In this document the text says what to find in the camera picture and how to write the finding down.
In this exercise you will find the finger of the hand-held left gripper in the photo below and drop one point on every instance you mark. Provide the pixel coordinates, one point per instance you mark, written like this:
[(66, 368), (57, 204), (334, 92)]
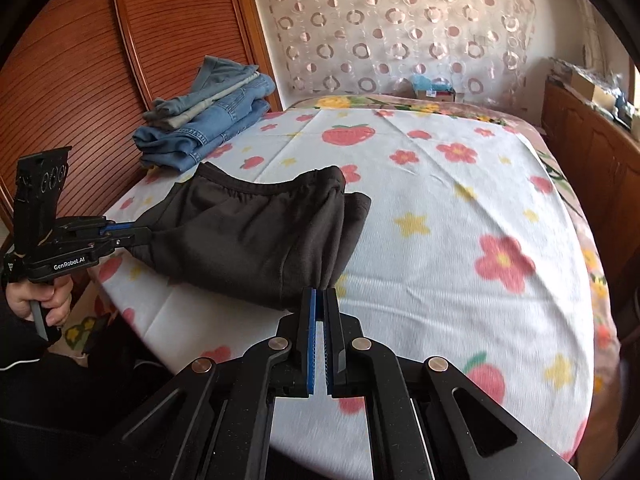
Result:
[(122, 230), (130, 242)]

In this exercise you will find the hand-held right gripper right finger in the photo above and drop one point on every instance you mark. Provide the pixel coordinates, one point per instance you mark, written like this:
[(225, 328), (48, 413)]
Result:
[(331, 340)]

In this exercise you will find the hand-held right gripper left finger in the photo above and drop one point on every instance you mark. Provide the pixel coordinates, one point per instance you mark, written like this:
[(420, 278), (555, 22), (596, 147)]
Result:
[(310, 340)]

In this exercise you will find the black pants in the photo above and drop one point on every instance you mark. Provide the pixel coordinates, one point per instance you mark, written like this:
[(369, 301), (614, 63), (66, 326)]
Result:
[(250, 240)]

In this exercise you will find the person's left hand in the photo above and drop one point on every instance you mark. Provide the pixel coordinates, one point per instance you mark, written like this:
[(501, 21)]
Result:
[(55, 300)]

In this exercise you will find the blue denim folded jeans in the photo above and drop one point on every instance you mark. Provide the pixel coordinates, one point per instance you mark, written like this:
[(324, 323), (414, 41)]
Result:
[(215, 130)]

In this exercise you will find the wooden ribbed headboard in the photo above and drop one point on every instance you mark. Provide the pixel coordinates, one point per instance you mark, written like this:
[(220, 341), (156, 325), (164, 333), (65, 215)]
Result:
[(100, 85)]

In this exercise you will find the person's black clothing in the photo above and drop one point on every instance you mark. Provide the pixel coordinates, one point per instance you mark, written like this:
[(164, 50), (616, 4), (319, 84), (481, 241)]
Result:
[(65, 410)]

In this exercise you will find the strawberry print bed sheet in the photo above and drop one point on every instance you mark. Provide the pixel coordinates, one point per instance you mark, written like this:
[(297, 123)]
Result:
[(450, 210)]

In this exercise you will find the light blue folded jeans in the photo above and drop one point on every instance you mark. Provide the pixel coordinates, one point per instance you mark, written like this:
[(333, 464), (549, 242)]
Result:
[(220, 72)]

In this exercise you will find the small cardboard box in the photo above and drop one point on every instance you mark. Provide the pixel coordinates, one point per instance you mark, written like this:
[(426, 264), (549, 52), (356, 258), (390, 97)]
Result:
[(445, 95)]

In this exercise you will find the pink floral blanket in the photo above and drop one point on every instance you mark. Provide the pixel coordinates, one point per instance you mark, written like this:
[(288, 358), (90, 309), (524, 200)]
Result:
[(597, 280)]

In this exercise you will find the blue cloth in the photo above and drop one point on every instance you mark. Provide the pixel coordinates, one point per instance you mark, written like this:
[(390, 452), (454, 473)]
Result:
[(427, 82)]

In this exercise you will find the wooden cabinet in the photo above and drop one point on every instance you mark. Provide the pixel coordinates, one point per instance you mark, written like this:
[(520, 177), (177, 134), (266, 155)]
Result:
[(590, 160)]

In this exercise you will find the open cardboard box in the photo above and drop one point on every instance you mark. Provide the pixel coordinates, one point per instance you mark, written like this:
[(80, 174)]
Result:
[(587, 87)]

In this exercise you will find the circle pattern wall curtain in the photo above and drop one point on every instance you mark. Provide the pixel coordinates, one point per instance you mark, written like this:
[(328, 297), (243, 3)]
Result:
[(400, 25)]

